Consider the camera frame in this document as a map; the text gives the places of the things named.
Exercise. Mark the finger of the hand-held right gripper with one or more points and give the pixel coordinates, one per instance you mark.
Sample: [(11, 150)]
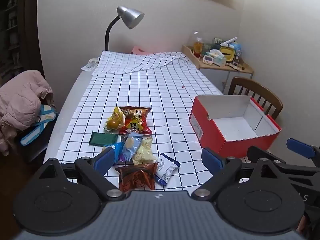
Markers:
[(300, 147), (257, 152)]

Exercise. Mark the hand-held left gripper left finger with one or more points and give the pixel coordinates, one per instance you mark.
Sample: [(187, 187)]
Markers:
[(103, 158)]

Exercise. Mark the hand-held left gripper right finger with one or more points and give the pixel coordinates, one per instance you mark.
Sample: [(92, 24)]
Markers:
[(212, 160)]

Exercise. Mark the blue cookie packet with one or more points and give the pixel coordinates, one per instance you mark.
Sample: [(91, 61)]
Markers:
[(117, 148)]

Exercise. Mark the red cardboard box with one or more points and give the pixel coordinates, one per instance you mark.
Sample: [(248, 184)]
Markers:
[(240, 143)]

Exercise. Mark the green snack bar packet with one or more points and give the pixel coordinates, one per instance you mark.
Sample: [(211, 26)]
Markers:
[(102, 138)]

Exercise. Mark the light blue pastry packet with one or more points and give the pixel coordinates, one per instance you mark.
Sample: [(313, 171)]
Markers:
[(130, 147)]

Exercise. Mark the brown foil snack packet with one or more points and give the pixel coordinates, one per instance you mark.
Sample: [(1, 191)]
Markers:
[(136, 177)]

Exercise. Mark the pale yellow snack packet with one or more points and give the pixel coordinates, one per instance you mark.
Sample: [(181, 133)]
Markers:
[(143, 153)]

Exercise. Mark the red chips bag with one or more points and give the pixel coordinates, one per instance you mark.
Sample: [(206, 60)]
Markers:
[(135, 122)]

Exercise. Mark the white and blue snack packet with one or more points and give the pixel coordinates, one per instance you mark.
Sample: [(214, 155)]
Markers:
[(165, 168)]

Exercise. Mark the brown wooden chair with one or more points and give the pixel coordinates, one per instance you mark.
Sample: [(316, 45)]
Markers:
[(250, 82)]

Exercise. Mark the blue and white bag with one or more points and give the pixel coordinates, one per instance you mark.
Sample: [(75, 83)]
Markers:
[(32, 135)]

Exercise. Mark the white checkered tablecloth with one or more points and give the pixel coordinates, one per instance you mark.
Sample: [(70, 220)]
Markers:
[(150, 92)]

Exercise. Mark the corner cabinet with wooden top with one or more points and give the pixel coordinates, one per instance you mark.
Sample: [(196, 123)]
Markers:
[(215, 77)]

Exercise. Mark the white power strip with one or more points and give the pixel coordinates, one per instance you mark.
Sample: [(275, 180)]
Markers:
[(90, 65)]

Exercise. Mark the white kitchen timer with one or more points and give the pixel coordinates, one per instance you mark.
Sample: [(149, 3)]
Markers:
[(207, 60)]

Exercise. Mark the pale tissue box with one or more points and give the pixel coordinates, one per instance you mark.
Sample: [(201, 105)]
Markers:
[(217, 58)]

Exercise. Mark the blue wipes pack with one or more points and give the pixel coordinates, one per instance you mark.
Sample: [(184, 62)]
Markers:
[(237, 52)]

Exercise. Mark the pink puffer jacket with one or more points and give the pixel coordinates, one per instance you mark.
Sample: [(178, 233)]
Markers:
[(20, 97)]

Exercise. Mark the yellow container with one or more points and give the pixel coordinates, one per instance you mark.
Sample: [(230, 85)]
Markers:
[(228, 52)]

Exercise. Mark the pink box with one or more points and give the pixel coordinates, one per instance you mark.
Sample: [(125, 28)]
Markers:
[(137, 50)]

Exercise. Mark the clear juice bottle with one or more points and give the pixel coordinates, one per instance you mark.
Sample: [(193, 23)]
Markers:
[(197, 47)]

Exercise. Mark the white tube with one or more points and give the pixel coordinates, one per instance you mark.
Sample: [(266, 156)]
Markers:
[(230, 41)]

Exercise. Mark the silver desk lamp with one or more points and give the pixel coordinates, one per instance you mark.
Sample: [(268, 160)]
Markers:
[(130, 17)]

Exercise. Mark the dark bookshelf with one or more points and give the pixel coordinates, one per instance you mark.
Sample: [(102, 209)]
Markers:
[(12, 30)]

